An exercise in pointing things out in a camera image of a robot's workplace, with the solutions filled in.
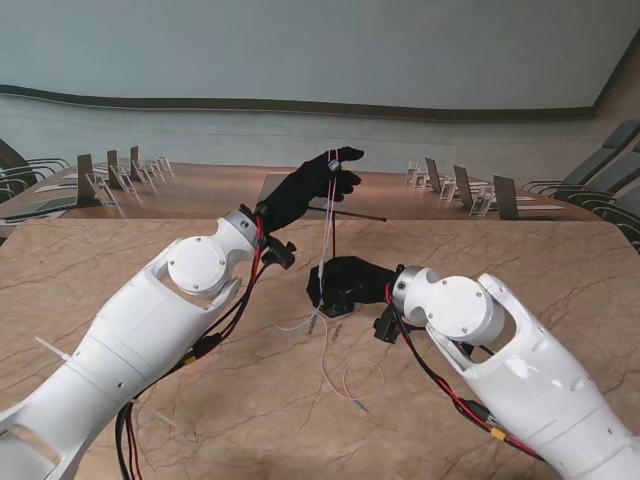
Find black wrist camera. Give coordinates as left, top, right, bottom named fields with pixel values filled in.
left=262, top=237, right=297, bottom=271
left=373, top=304, right=407, bottom=345

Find red black arm cables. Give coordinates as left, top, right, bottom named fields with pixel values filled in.
left=114, top=214, right=267, bottom=480
left=384, top=282, right=546, bottom=461

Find black T-shaped earphone rack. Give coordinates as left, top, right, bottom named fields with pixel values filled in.
left=304, top=202, right=389, bottom=319

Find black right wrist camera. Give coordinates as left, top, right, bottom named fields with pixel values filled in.
left=373, top=304, right=407, bottom=345

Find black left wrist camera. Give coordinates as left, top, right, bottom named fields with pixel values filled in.
left=262, top=237, right=297, bottom=271

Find red black left arm cables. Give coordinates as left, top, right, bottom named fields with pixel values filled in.
left=114, top=214, right=267, bottom=480

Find printed conference room backdrop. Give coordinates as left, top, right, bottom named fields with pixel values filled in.
left=0, top=0, right=640, bottom=251

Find red black right arm cables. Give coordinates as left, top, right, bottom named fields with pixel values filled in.
left=384, top=282, right=546, bottom=461

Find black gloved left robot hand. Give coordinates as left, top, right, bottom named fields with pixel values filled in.
left=255, top=146, right=365, bottom=234

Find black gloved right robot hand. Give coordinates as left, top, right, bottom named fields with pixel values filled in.
left=305, top=255, right=399, bottom=314

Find white wired earphone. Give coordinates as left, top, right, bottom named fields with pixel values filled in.
left=274, top=149, right=385, bottom=414

